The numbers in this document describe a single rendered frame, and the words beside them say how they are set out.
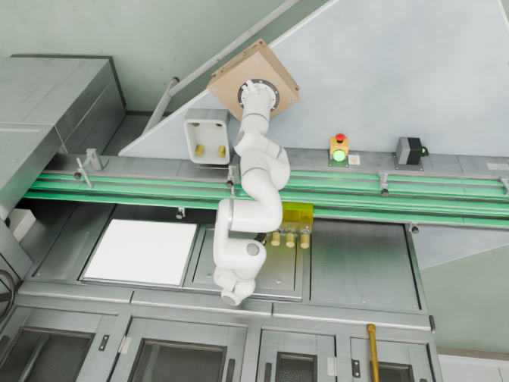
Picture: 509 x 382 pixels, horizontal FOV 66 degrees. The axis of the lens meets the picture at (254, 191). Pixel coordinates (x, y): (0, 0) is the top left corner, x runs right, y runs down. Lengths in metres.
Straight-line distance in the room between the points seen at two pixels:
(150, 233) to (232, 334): 0.60
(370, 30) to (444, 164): 0.63
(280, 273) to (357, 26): 0.95
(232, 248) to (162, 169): 0.85
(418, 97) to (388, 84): 0.13
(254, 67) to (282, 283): 0.82
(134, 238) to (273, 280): 0.65
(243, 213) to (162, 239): 0.81
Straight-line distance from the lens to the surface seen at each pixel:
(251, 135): 1.24
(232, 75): 1.45
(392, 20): 1.49
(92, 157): 1.86
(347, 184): 1.60
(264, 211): 1.04
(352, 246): 1.78
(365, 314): 1.57
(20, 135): 2.05
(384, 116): 1.66
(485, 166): 1.83
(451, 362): 5.05
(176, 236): 1.78
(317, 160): 1.67
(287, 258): 1.67
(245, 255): 1.07
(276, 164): 1.18
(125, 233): 1.86
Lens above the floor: 2.12
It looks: 45 degrees down
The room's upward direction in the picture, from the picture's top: 170 degrees counter-clockwise
